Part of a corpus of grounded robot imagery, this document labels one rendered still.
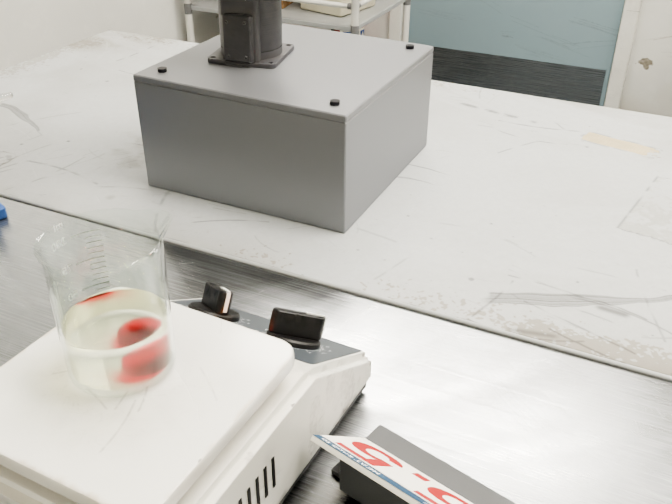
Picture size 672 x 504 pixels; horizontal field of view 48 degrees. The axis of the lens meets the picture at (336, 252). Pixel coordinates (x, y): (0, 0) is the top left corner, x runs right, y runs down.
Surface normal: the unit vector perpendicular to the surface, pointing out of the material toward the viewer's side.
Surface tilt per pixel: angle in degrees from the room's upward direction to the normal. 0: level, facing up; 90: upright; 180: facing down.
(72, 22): 90
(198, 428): 0
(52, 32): 90
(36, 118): 0
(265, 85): 1
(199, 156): 90
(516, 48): 90
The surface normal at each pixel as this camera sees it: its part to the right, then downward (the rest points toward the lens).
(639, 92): -0.43, 0.48
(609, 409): 0.00, -0.85
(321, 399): 0.89, 0.25
